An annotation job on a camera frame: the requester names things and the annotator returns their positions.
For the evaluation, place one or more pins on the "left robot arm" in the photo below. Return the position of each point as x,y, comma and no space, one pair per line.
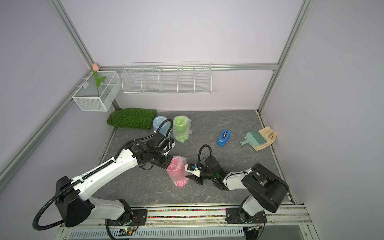
74,197

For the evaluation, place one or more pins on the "artificial pink tulip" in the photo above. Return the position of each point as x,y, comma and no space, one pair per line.
98,80

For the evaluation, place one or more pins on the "green artificial grass mat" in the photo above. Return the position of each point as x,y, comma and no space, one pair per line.
133,118

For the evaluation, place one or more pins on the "white wire shelf rack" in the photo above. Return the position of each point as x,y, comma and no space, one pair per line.
167,78

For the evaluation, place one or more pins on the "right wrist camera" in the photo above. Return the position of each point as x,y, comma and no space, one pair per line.
193,169

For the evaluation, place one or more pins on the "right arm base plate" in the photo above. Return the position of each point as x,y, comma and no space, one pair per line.
239,216

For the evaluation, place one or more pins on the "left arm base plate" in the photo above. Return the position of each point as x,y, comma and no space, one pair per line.
137,217

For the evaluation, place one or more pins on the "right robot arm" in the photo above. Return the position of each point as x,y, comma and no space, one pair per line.
267,190

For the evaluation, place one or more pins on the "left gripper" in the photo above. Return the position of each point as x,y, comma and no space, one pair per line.
165,164

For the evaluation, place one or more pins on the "white mesh basket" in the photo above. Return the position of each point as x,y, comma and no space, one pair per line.
86,96

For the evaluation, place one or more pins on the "green dustpan brush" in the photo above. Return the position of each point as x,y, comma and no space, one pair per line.
254,138

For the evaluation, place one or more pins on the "blue plastic wine glass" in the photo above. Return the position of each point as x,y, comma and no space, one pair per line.
159,123

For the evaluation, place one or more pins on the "blue tape dispenser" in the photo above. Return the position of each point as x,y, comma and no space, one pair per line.
224,137

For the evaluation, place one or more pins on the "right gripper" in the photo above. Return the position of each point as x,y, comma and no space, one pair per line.
197,181

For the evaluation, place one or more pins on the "bubble wrap sheet stack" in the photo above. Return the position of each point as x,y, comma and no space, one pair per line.
177,171

